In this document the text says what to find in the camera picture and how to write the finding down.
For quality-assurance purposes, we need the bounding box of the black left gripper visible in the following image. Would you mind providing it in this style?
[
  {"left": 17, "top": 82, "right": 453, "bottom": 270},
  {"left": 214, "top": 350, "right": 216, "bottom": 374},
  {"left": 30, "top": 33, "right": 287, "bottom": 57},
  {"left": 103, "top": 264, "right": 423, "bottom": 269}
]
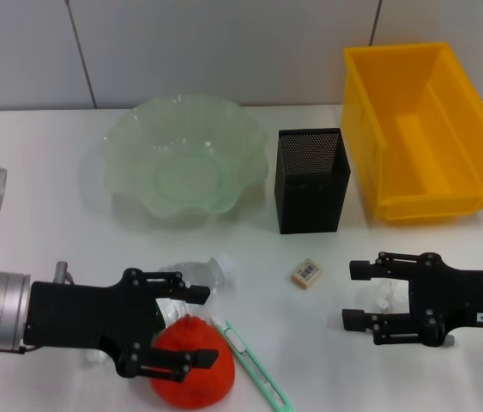
[{"left": 23, "top": 268, "right": 220, "bottom": 384}]

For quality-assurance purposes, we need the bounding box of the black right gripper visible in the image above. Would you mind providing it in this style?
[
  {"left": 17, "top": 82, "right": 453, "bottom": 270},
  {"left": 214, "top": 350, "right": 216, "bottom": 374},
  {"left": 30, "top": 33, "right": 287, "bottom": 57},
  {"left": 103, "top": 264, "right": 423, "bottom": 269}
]
[{"left": 341, "top": 251, "right": 483, "bottom": 348}]

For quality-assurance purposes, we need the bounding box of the white paper ball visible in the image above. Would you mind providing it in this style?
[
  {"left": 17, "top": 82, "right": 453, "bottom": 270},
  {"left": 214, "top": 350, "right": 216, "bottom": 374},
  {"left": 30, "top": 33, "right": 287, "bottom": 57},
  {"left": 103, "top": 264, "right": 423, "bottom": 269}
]
[{"left": 371, "top": 278, "right": 412, "bottom": 312}]

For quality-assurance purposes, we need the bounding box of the orange fruit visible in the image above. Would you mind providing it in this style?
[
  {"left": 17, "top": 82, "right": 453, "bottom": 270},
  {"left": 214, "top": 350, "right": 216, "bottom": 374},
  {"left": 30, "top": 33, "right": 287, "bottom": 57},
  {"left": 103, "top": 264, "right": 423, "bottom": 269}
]
[{"left": 149, "top": 313, "right": 236, "bottom": 408}]

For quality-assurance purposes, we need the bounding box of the clear green-label water bottle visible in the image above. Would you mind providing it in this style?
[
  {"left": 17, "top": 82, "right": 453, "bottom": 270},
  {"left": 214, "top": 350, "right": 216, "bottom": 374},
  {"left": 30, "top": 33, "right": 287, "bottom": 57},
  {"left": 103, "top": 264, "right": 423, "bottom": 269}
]
[{"left": 82, "top": 252, "right": 236, "bottom": 371}]

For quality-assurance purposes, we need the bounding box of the green utility knife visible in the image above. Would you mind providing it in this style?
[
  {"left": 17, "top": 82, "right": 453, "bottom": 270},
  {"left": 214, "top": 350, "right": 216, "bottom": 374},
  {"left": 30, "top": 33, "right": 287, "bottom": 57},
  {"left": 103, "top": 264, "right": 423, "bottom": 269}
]
[{"left": 210, "top": 315, "right": 294, "bottom": 412}]

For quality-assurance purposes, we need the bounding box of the beige eraser with barcode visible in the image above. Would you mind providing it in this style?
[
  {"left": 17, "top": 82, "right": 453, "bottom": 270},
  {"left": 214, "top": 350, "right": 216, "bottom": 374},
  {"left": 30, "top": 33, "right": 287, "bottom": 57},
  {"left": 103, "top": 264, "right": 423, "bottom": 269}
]
[{"left": 290, "top": 257, "right": 324, "bottom": 289}]

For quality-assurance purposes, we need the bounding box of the black mesh pen holder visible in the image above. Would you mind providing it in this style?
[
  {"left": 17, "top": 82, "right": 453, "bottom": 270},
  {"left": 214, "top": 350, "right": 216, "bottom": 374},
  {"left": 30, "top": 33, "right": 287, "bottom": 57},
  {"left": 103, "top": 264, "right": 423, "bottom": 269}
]
[{"left": 274, "top": 127, "right": 353, "bottom": 235}]

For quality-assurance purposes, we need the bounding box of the green glass fruit plate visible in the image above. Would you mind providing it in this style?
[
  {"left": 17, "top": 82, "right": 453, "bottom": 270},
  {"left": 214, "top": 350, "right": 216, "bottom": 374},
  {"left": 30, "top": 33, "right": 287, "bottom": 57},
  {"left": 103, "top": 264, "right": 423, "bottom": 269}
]
[{"left": 97, "top": 94, "right": 269, "bottom": 219}]

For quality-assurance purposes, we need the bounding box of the yellow plastic bin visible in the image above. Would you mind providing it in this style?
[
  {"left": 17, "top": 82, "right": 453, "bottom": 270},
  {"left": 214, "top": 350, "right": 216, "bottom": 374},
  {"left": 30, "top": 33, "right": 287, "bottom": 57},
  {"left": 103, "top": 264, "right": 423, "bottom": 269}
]
[{"left": 342, "top": 41, "right": 483, "bottom": 225}]

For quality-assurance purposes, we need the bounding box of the left arm connector cable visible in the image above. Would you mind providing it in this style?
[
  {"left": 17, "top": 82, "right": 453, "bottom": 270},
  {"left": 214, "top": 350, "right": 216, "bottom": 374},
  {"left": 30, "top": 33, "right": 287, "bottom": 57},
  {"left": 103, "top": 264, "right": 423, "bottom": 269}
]
[{"left": 54, "top": 260, "right": 74, "bottom": 285}]

